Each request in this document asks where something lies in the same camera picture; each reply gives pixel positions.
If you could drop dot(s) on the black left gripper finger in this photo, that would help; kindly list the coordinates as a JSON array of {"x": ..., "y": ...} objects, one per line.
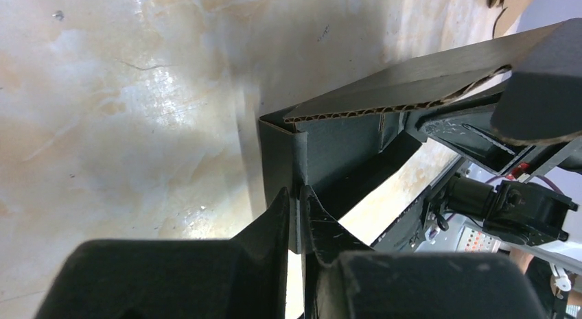
[{"x": 241, "y": 277}]

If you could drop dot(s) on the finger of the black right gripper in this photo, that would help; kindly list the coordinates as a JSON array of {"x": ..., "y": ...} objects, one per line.
[{"x": 345, "y": 278}]

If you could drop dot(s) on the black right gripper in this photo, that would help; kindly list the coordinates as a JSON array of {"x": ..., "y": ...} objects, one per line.
[{"x": 524, "y": 214}]

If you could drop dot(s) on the brown flat cardboard sheets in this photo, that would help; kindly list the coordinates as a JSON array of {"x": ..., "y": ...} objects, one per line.
[{"x": 510, "y": 13}]

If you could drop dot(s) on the black corrugated paper box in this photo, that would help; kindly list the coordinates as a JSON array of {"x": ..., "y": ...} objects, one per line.
[{"x": 348, "y": 141}]

